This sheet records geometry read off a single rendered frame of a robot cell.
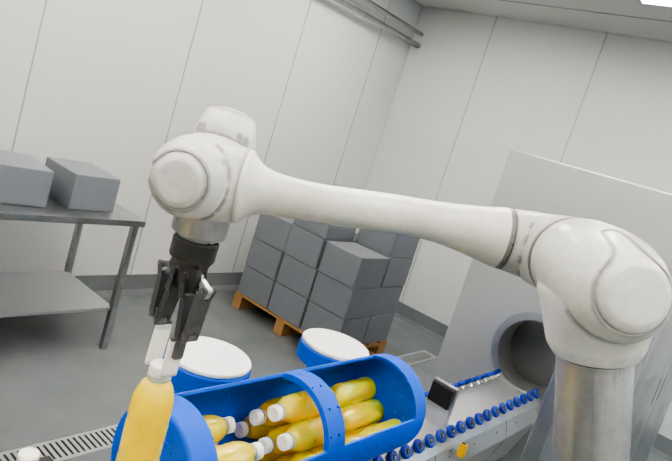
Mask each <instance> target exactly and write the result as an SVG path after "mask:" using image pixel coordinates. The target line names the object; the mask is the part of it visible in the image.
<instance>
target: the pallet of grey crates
mask: <svg viewBox="0 0 672 461"><path fill-rule="evenodd" d="M419 239H420V238H417V237H413V236H408V235H402V234H396V233H389V232H382V231H375V230H368V229H361V228H359V231H358V233H356V228H354V227H347V226H340V225H333V224H326V223H319V222H312V221H305V220H298V219H291V218H285V217H278V216H271V215H260V216H259V219H258V223H257V226H256V230H255V233H254V237H253V239H252V242H251V246H250V249H249V253H248V256H247V259H246V265H245V267H244V270H243V274H242V277H241V281H240V284H239V287H238V290H236V292H235V295H234V298H233V302H232V306H234V307H235V308H237V309H238V310H240V309H251V308H261V309H262V310H264V311H266V312H267V313H269V314H270V315H272V316H274V317H275V318H277V319H276V322H275V325H274V328H273V332H274V333H276V334H277V335H279V336H280V337H282V336H289V335H296V334H302V335H303V332H304V331H306V330H308V329H312V328H322V329H328V330H333V331H336V332H339V333H342V334H345V335H347V336H349V337H352V338H353V339H355V340H357V341H359V342H360V343H361V344H363V345H364V346H365V347H366V348H367V350H368V352H369V356H370V355H375V354H383V352H384V349H385V346H386V343H387V340H386V339H387V336H388V333H389V330H390V327H391V324H392V321H393V318H394V315H395V310H396V307H397V304H398V301H399V299H400V296H401V293H402V290H403V286H404V285H405V283H406V280H407V277H408V274H409V271H410V268H411V265H412V262H413V257H414V254H415V251H416V248H417V245H418V242H419Z"/></svg>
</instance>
